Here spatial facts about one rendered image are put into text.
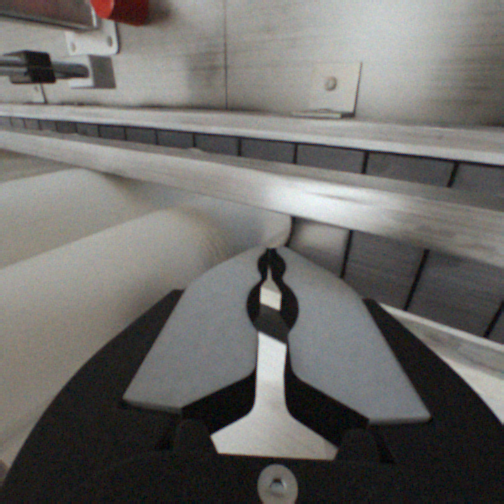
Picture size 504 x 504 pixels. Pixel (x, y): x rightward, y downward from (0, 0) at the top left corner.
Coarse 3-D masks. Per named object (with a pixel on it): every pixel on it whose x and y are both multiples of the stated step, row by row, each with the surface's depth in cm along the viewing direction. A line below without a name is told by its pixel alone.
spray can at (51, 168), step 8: (32, 168) 20; (40, 168) 20; (48, 168) 20; (56, 168) 20; (64, 168) 21; (72, 168) 21; (0, 176) 18; (8, 176) 18; (16, 176) 18; (24, 176) 19; (32, 176) 19
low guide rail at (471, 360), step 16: (272, 288) 16; (272, 304) 16; (400, 320) 14; (432, 336) 13; (448, 336) 13; (448, 352) 12; (464, 352) 12; (480, 352) 12; (496, 352) 12; (464, 368) 12; (480, 368) 12; (496, 368) 12; (480, 384) 12; (496, 384) 11
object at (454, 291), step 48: (192, 144) 19; (240, 144) 18; (288, 144) 16; (480, 192) 12; (336, 240) 16; (384, 240) 15; (384, 288) 16; (432, 288) 15; (480, 288) 13; (480, 336) 14
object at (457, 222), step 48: (0, 144) 18; (48, 144) 14; (96, 144) 12; (144, 144) 12; (192, 192) 10; (240, 192) 9; (288, 192) 8; (336, 192) 7; (384, 192) 6; (432, 192) 6; (432, 240) 6; (480, 240) 6
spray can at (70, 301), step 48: (96, 240) 9; (144, 240) 10; (192, 240) 11; (240, 240) 13; (288, 240) 18; (0, 288) 7; (48, 288) 8; (96, 288) 8; (144, 288) 9; (0, 336) 6; (48, 336) 7; (96, 336) 8; (0, 384) 6; (48, 384) 7; (0, 432) 6
